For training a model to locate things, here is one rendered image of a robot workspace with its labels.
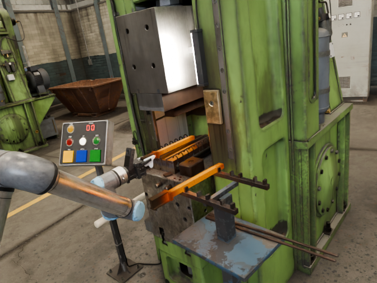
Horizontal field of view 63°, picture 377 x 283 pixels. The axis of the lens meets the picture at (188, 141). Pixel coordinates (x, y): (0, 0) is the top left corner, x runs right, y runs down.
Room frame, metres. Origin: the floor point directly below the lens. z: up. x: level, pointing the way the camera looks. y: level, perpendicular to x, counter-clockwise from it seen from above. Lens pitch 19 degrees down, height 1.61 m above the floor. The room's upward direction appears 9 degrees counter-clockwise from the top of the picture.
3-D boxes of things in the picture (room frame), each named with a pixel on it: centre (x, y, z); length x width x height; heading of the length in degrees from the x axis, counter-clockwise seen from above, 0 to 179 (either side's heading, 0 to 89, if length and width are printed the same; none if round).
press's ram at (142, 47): (1.75, 0.00, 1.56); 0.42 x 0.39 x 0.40; 136
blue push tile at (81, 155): (1.83, 0.68, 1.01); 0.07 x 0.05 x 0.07; 71
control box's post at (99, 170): (1.95, 0.63, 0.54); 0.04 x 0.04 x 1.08; 46
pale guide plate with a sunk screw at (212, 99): (1.50, -0.15, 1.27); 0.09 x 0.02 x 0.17; 46
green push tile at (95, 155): (1.80, 0.58, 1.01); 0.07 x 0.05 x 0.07; 71
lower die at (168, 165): (1.78, 0.03, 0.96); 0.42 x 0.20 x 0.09; 136
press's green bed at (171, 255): (1.75, -0.02, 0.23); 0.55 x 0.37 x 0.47; 136
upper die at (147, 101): (1.78, 0.03, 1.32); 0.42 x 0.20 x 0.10; 136
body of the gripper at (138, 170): (1.46, 0.30, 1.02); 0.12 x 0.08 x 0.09; 135
